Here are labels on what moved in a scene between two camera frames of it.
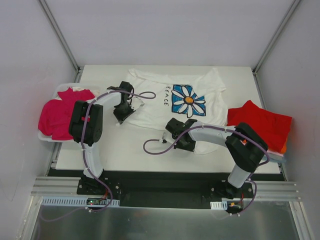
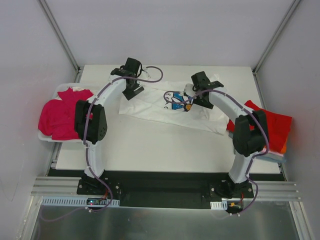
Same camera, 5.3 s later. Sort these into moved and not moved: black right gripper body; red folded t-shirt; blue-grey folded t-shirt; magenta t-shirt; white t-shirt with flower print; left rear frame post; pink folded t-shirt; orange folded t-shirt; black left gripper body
Moved: white t-shirt with flower print; black right gripper body; black left gripper body
Not moved: pink folded t-shirt; magenta t-shirt; orange folded t-shirt; red folded t-shirt; left rear frame post; blue-grey folded t-shirt
